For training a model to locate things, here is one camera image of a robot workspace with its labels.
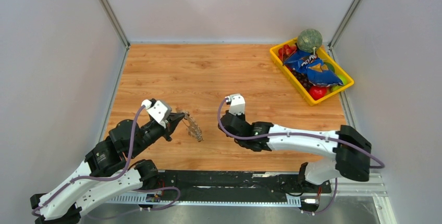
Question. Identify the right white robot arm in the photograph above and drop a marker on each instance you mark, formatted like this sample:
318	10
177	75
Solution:
345	152

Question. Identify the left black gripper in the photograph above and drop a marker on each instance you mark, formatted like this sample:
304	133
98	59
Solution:
175	117

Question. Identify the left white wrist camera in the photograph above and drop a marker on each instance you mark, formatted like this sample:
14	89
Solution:
158	110

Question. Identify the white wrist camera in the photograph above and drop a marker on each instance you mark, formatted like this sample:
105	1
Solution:
236	104
158	110

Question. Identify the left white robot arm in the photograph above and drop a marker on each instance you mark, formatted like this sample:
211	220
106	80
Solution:
104	172

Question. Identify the strawberries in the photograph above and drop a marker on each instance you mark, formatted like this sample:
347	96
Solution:
287	50

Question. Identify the blue snack bag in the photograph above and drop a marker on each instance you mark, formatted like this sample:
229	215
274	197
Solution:
316	70

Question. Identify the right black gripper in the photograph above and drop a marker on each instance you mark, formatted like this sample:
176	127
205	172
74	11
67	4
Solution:
242	116

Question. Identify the dark grapes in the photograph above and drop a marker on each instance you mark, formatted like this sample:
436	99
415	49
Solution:
303	79

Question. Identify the green melon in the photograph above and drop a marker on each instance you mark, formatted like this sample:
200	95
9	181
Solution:
309	40

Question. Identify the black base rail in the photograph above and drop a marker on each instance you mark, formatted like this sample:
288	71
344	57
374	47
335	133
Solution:
231	186

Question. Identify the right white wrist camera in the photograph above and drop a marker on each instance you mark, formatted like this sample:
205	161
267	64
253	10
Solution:
236	104

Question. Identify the red apple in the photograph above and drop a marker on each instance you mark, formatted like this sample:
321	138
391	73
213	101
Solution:
317	92

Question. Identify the white slotted cable duct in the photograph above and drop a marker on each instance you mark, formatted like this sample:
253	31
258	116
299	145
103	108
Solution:
140	198

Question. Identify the green fruit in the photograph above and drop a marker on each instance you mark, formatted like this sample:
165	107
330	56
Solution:
344	82

